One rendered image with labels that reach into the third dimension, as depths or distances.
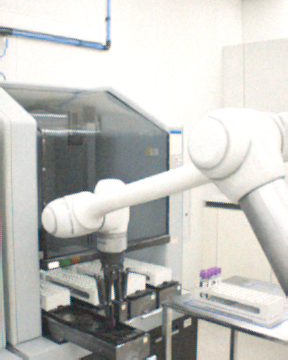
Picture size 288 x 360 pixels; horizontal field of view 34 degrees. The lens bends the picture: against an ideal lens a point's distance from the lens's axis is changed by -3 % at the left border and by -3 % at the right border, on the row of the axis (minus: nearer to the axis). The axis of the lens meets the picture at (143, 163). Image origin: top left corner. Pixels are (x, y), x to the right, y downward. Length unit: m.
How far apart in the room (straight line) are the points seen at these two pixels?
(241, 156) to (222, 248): 3.12
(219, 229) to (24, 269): 2.62
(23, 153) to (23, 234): 0.25
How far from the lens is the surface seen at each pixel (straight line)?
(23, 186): 1.48
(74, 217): 1.26
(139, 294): 1.77
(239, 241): 3.86
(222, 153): 0.85
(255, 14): 4.58
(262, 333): 1.46
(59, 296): 1.65
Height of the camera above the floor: 1.38
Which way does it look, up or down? 3 degrees down
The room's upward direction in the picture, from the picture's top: straight up
